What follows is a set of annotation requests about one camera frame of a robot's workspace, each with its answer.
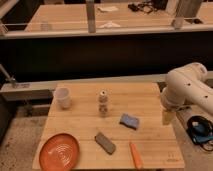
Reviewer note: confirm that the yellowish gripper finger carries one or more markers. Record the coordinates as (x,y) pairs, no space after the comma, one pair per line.
(167,117)

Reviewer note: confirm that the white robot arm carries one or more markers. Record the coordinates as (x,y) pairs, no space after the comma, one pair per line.
(186,83)

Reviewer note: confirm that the blue sponge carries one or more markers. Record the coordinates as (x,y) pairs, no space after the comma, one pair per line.
(129,121)

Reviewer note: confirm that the orange carrot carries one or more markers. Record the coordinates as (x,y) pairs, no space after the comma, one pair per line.
(136,156)

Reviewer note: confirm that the grey rectangular block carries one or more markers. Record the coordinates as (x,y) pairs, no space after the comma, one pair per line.
(105,143)

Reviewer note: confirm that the white plastic cup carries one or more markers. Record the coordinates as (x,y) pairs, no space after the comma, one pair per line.
(62,96)

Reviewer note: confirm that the white crumpled cloth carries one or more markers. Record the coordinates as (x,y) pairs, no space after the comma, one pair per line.
(110,24)

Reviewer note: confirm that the orange plate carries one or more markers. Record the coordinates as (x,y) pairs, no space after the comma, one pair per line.
(59,153)

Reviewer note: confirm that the white paper sheet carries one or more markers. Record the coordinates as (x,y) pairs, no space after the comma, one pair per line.
(108,9)

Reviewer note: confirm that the grey metal post right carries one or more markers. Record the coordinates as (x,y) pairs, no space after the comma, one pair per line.
(187,11)

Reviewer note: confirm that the grey metal post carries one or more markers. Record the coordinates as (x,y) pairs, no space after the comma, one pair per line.
(90,9)
(187,11)

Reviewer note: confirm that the metal clamp bracket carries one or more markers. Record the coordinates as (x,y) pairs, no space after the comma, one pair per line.
(12,80)

